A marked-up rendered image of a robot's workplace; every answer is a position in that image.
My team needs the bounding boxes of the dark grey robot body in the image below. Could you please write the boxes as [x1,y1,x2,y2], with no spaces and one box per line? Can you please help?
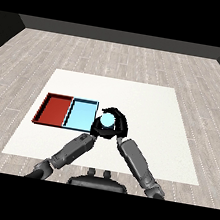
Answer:
[66,164,131,195]

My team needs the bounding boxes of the red shallow open box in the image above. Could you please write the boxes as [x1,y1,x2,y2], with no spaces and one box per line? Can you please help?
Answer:
[31,90,75,130]

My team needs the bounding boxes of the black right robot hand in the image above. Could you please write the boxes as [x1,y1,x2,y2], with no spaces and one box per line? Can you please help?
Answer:
[97,105,133,141]

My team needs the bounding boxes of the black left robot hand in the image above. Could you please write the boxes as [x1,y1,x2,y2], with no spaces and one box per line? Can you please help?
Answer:
[88,114,119,141]

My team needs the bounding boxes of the small blue can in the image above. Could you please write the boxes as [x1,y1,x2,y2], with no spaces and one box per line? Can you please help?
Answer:
[98,111,117,131]

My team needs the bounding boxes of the light blue shallow open box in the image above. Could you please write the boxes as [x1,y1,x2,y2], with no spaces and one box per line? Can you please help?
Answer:
[60,95,100,135]

